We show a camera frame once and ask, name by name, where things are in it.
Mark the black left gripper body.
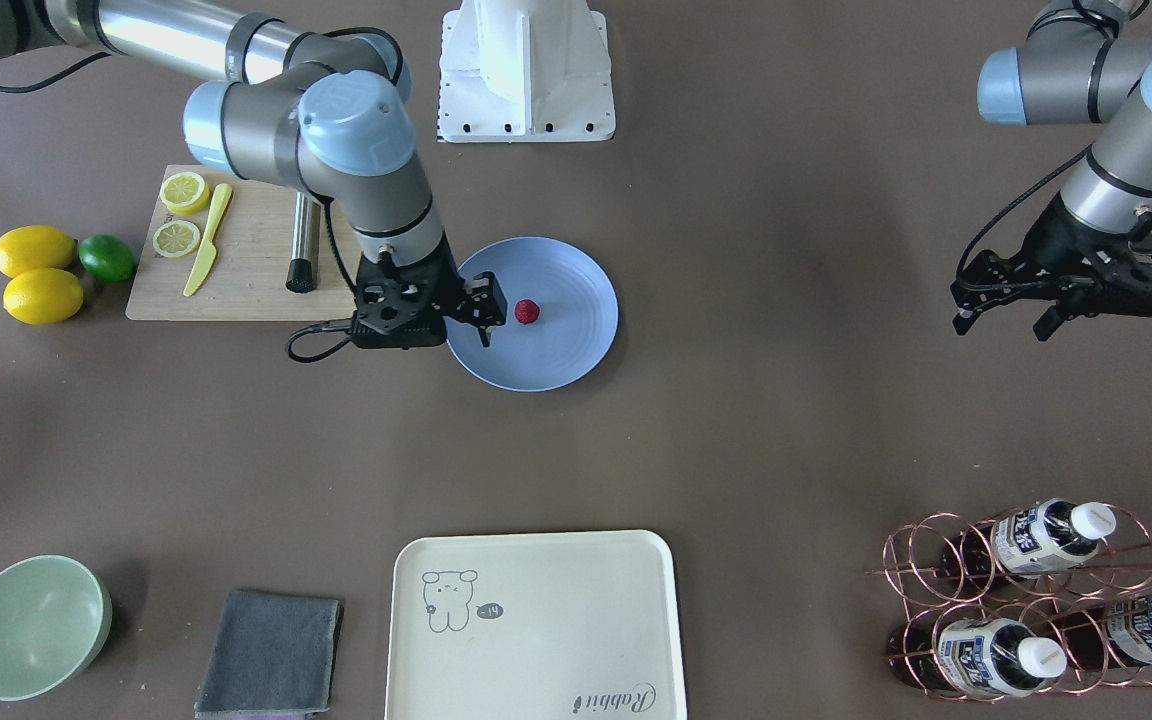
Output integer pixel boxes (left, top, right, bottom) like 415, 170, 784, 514
1021, 197, 1152, 316

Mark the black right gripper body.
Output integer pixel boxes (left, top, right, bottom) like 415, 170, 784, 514
356, 237, 465, 314

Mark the red strawberry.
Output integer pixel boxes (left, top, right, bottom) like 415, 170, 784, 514
513, 300, 541, 325

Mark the blue plate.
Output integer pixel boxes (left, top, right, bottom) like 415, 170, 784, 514
447, 236, 620, 392

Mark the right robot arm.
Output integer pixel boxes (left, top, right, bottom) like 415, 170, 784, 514
0, 1, 511, 348

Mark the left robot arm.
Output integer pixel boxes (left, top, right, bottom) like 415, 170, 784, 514
952, 1, 1152, 340

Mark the steel muddler rod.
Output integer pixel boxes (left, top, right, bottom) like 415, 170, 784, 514
285, 194, 323, 293

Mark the wooden cutting board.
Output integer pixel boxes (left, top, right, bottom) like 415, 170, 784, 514
126, 165, 355, 323

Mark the yellow plastic knife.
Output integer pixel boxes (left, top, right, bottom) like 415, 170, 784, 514
182, 183, 233, 297

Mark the tea bottle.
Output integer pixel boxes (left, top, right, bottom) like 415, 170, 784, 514
1053, 593, 1152, 670
937, 498, 1117, 591
886, 619, 1068, 702

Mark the lemon slice lower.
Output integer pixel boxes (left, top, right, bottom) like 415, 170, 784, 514
151, 219, 202, 258

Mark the lemon slice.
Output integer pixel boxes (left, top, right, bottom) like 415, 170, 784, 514
151, 219, 202, 258
157, 170, 211, 215

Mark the lemon slice upper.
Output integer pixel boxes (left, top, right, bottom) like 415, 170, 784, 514
157, 170, 211, 215

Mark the cream rabbit tray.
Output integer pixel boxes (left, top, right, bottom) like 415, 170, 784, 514
385, 530, 689, 719

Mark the green lime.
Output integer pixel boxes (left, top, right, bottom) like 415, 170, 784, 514
76, 234, 137, 283

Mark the yellow lemon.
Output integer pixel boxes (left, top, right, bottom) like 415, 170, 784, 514
3, 268, 84, 325
0, 225, 77, 278

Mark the grey folded cloth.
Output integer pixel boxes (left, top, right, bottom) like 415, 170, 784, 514
195, 589, 342, 719

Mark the green bowl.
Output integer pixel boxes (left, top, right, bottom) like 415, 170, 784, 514
0, 555, 113, 702

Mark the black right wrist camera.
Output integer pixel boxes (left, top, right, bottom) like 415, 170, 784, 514
347, 279, 447, 348

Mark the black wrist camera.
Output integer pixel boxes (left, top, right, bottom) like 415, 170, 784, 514
347, 279, 447, 348
950, 250, 1059, 300

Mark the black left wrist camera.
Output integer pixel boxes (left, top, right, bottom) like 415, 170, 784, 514
950, 250, 1059, 300

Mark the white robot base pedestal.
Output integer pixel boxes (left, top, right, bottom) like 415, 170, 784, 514
435, 1, 617, 143

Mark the copper wire bottle rack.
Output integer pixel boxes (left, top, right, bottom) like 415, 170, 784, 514
878, 506, 1152, 703

